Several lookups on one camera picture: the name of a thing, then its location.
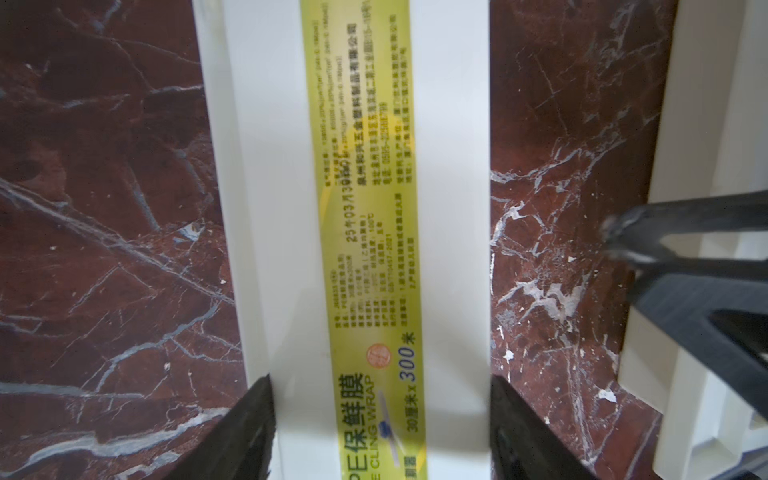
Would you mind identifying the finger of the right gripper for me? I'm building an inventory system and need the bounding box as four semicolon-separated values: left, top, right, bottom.
601;190;767;264
629;269;767;417

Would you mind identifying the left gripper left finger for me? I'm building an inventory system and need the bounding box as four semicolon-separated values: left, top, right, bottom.
167;376;276;480

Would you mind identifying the white wrap dispenser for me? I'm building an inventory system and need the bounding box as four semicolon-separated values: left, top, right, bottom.
617;0;768;480
193;1;492;479

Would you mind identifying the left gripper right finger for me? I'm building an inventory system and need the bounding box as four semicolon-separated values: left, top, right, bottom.
490;375;595;480

